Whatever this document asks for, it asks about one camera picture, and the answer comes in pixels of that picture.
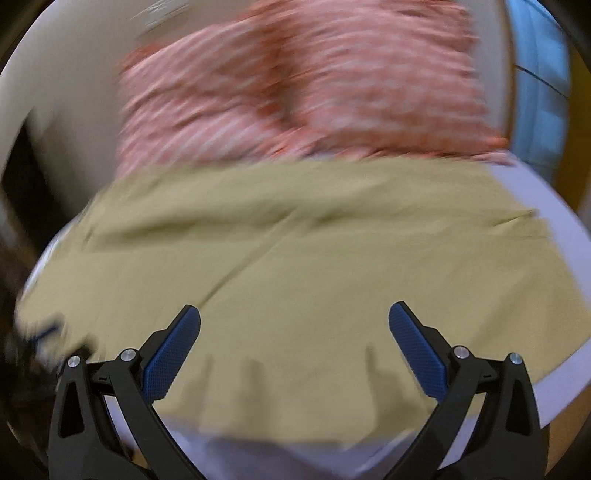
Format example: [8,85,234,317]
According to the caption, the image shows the khaki pants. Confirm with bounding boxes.
[13,156,591,455]

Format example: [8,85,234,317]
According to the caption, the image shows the left polka dot pillow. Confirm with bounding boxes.
[116,18,318,177]

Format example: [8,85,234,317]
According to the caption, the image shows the polka dot pillow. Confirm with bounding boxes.
[249,1,506,158]
[116,18,318,177]

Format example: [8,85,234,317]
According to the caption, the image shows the blue glass window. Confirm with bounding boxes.
[505,1,571,184]

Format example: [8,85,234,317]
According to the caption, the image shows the right polka dot pillow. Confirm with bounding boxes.
[249,1,506,158]

